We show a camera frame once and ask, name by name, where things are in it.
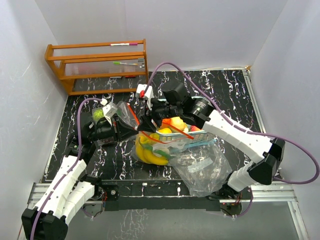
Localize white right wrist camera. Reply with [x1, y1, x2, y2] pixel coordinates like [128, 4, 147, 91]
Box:
[135, 84, 154, 110]

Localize clear zip top bag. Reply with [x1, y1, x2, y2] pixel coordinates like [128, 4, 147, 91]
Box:
[91, 105, 118, 133]

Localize clear zip bag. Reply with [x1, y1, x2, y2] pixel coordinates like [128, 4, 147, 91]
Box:
[169, 139, 232, 197]
[117, 102, 196, 167]
[91, 105, 118, 133]

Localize green custard apple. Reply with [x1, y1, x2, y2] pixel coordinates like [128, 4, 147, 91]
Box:
[92, 109, 105, 122]

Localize yellow pear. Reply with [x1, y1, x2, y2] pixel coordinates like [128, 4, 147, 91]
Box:
[156, 127, 173, 136]

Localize yellow bananas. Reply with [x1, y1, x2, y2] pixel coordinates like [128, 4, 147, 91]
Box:
[134, 134, 169, 166]

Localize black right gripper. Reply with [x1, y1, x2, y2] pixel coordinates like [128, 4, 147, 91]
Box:
[136, 97, 182, 133]

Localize teal plastic basket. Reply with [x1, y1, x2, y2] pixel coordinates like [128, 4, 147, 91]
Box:
[165, 97, 217, 146]

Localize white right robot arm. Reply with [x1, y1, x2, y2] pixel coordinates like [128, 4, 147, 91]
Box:
[135, 83, 285, 199]

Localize pink white marker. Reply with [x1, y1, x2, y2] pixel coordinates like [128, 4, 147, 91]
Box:
[110, 42, 138, 47]

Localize black metal base rail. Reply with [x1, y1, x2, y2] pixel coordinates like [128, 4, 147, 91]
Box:
[30, 179, 281, 217]

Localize green white marker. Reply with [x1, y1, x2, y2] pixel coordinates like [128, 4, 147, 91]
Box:
[113, 61, 138, 66]

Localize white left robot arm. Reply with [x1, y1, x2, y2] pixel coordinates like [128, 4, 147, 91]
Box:
[21, 116, 137, 240]

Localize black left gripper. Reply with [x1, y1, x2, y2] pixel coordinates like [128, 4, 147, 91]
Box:
[88, 113, 139, 144]

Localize wooden rack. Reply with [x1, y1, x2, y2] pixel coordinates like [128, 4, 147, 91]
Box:
[44, 39, 149, 96]

